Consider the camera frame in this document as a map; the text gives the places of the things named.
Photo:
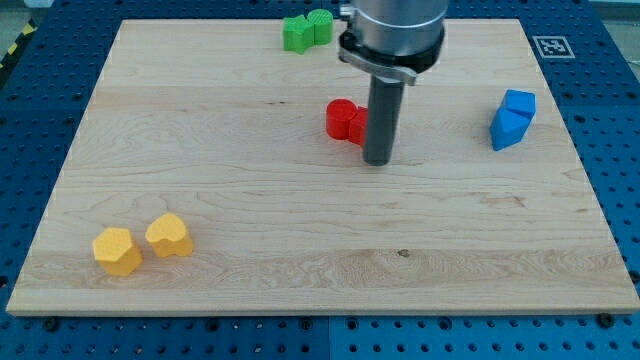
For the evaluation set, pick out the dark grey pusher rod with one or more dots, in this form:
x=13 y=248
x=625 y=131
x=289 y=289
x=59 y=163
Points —
x=384 y=103

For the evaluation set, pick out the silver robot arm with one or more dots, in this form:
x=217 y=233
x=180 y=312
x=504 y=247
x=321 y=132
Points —
x=394 y=41

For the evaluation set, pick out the yellow hexagon block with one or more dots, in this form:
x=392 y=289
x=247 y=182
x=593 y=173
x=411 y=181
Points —
x=117 y=252

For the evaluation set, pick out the wooden board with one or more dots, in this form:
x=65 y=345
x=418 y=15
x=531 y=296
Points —
x=213 y=121

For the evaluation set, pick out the green round block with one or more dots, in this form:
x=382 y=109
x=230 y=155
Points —
x=322 y=21

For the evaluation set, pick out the red angular block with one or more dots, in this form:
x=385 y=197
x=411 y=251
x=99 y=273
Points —
x=357 y=126

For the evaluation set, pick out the green star block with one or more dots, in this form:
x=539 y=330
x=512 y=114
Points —
x=297 y=34

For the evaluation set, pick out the white fiducial marker tag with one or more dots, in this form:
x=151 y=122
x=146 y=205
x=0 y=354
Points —
x=553 y=47

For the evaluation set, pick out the blue cube block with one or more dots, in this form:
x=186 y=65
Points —
x=520 y=102

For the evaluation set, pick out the yellow heart block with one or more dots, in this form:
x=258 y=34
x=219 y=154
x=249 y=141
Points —
x=168 y=235

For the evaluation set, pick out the black yellow hazard tape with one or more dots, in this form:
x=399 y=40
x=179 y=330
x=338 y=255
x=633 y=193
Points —
x=17 y=48

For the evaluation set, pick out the red cylinder block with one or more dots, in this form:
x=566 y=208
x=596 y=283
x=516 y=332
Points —
x=339 y=113

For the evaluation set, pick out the blue pentagon block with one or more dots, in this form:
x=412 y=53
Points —
x=507 y=128

